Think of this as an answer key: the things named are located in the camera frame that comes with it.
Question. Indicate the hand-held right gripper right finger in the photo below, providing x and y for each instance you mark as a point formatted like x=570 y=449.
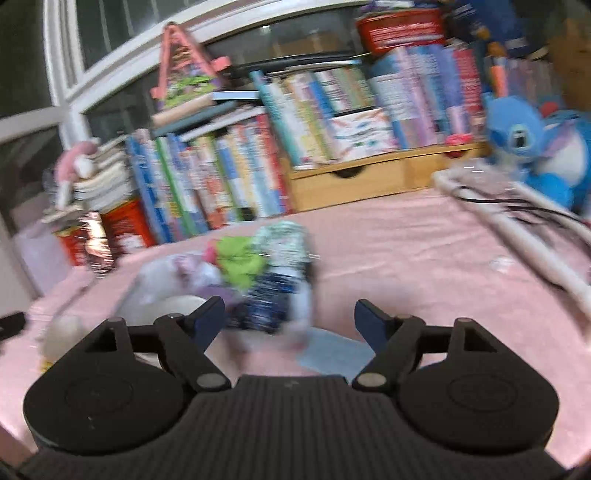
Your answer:
x=371 y=325

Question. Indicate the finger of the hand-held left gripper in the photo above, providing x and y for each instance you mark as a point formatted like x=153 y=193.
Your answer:
x=11 y=324

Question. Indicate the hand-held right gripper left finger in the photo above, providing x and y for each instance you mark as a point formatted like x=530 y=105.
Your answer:
x=207 y=321

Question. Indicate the navy patterned cloth pouch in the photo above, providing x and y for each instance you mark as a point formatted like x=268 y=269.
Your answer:
x=270 y=300

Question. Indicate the green cloth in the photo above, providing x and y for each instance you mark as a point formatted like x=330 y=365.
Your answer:
x=238 y=261

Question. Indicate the teal and white patterned cloth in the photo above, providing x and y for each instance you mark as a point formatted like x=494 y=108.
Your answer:
x=284 y=244

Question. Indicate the light blue cloth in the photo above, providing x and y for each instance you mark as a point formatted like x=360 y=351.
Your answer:
x=334 y=353

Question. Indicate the cream plush toy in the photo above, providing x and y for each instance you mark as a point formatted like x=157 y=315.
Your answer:
x=62 y=339

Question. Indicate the pink blanket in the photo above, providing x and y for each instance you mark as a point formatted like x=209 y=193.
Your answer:
x=415 y=258

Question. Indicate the shiny snack packet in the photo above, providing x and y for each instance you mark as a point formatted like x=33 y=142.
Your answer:
x=94 y=244

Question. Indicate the red plastic crate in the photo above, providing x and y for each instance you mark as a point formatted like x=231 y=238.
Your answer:
x=127 y=230

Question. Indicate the row of large children's books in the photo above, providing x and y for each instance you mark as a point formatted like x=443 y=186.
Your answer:
x=207 y=180

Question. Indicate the wooden drawer organizer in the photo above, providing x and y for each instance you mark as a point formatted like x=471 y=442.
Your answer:
x=360 y=177

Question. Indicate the pink and white plush toy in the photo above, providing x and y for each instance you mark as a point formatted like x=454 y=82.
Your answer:
x=76 y=164

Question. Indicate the white printed carton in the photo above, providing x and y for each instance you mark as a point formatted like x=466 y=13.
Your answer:
x=364 y=133

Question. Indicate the stack of flat books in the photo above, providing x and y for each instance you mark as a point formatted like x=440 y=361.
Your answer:
x=207 y=117

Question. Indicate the row of slim paperback books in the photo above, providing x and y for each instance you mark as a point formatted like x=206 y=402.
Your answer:
x=406 y=92

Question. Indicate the blue alien plush toy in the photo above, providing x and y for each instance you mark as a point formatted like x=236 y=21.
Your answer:
x=540 y=143

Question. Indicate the pink triangular toy house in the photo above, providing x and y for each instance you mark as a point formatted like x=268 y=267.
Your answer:
x=184 y=69

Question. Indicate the red basket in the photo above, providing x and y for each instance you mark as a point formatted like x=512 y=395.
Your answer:
x=399 y=28

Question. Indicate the dark blue printed bag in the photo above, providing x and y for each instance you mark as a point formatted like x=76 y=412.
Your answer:
x=489 y=23

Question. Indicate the white plastic pipe frame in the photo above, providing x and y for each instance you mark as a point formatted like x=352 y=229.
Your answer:
x=521 y=226

